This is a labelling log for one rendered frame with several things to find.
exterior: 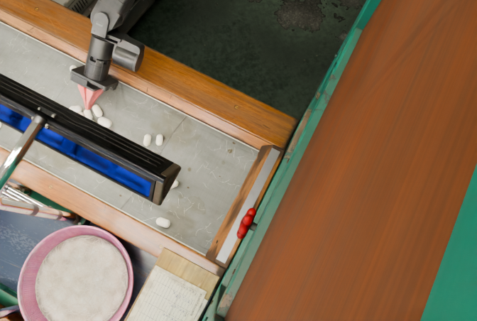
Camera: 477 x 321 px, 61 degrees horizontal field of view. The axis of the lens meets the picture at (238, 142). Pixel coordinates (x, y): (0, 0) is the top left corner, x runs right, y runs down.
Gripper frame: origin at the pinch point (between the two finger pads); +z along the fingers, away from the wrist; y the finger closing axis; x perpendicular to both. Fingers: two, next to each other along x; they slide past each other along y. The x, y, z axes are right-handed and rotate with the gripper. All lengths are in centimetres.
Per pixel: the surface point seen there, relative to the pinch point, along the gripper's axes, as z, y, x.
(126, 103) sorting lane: -3.1, 7.7, 5.1
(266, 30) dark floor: -15, 20, 113
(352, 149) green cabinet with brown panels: -47, 52, -69
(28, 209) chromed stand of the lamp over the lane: 4.7, 12.2, -35.0
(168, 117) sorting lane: -4.4, 19.7, 6.1
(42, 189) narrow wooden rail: 17.6, 1.9, -15.9
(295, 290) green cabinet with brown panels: -43, 52, -75
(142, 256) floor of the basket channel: 26.3, 30.2, -11.6
